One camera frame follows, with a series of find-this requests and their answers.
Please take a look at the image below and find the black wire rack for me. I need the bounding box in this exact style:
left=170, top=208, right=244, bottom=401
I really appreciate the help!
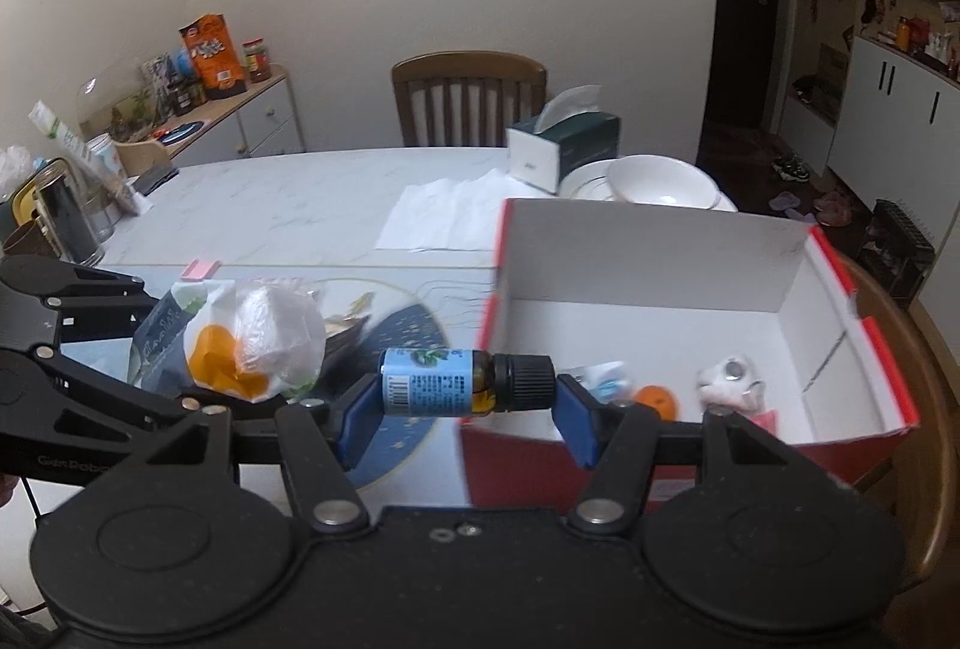
left=862, top=199, right=937, bottom=309

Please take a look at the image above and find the long white green packet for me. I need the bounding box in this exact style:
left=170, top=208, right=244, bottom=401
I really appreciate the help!
left=28, top=101, right=155, bottom=217

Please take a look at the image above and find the white lower cabinet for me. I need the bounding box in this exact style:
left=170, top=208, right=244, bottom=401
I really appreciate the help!
left=825, top=35, right=960, bottom=226

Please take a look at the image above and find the small white blue sachet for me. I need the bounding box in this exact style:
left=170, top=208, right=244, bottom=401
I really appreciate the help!
left=566, top=360, right=631, bottom=404

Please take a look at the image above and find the brown mug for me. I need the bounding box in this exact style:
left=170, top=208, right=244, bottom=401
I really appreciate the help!
left=4, top=221, right=61, bottom=260

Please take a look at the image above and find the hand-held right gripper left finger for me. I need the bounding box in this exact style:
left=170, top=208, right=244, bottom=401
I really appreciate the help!
left=154, top=375, right=388, bottom=534

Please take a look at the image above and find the white paper napkin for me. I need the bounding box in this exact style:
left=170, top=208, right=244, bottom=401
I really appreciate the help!
left=375, top=167, right=526, bottom=253

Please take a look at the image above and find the pink slippers pair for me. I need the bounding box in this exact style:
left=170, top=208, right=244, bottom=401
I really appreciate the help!
left=814, top=191, right=856, bottom=226

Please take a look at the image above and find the red cardboard box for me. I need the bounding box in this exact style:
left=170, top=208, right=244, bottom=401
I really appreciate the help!
left=459, top=197, right=922, bottom=515

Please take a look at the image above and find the green white tissue box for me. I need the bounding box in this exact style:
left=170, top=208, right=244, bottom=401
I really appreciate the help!
left=506, top=85, right=622, bottom=196

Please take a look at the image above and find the orange snack bag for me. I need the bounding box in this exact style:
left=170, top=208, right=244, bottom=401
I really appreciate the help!
left=178, top=13, right=248, bottom=100

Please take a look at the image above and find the black wallet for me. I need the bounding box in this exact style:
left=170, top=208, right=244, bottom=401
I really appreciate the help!
left=133, top=165, right=181, bottom=195

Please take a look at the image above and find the white packet orange print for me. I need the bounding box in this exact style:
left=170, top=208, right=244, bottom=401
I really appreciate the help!
left=133, top=280, right=282, bottom=404

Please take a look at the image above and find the clear plastic bag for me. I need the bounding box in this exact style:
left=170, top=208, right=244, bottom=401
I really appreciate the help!
left=0, top=145, right=37, bottom=200

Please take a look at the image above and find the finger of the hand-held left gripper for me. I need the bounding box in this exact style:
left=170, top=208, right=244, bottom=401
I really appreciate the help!
left=0, top=347, right=226, bottom=429
left=0, top=254, right=164, bottom=351

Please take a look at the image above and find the white marble desktop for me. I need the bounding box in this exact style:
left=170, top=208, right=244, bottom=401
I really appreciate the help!
left=0, top=146, right=743, bottom=522

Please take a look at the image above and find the red jar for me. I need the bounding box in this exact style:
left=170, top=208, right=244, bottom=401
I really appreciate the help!
left=241, top=38, right=272, bottom=84

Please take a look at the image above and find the wooden dining chair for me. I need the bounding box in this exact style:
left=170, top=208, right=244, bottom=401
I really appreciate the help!
left=840, top=255, right=957, bottom=601
left=391, top=51, right=548, bottom=149

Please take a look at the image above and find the purple slippers pair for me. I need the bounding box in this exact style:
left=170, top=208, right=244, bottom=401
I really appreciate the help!
left=769, top=191, right=818, bottom=223

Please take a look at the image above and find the dark door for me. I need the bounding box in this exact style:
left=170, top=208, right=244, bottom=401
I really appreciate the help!
left=697, top=0, right=800, bottom=166

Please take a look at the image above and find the plush doll keychain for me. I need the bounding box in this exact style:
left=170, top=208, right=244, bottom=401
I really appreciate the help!
left=696, top=355, right=767, bottom=414

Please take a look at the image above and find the blue round mat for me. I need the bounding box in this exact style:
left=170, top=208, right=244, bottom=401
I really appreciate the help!
left=154, top=120, right=207, bottom=146

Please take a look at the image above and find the white sideboard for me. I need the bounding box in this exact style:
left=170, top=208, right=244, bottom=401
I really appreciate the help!
left=112, top=65, right=307, bottom=170

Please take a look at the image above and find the small orange ball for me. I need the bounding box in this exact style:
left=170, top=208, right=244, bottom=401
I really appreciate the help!
left=634, top=385, right=678, bottom=423

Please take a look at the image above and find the white plate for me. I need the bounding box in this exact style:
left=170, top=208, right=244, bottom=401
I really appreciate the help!
left=559, top=160, right=740, bottom=214

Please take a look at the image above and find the gold foil wrapper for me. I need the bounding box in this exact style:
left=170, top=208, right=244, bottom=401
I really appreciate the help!
left=321, top=293, right=376, bottom=361

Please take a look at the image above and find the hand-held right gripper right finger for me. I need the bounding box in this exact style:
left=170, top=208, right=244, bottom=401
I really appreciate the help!
left=555, top=374, right=815, bottom=534

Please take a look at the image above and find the small brown glass bottle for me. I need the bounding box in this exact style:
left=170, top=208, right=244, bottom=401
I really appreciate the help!
left=377, top=347, right=556, bottom=417

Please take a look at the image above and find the white plastic wrapper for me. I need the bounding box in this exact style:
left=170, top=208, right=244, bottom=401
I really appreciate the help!
left=236, top=284, right=329, bottom=395

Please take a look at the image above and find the glass dome terrarium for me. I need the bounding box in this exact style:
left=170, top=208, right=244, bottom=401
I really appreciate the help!
left=77, top=56, right=170, bottom=144

